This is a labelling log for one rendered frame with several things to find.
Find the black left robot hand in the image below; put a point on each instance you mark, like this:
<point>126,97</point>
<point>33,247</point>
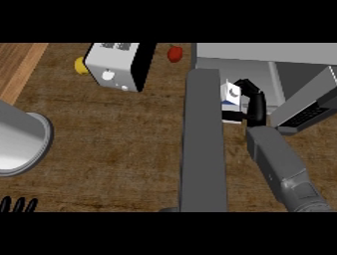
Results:
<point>18,206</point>

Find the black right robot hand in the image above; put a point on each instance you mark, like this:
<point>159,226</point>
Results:
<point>259,106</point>

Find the white and blue milk carton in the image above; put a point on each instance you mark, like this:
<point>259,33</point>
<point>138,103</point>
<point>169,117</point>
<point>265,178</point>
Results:
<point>233,94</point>

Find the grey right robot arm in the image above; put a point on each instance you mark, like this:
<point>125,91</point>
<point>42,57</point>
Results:
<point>276,159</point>

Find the red round fruit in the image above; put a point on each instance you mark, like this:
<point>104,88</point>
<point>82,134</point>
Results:
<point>175,53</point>

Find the white and black toaster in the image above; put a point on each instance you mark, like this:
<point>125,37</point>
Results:
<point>114,64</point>

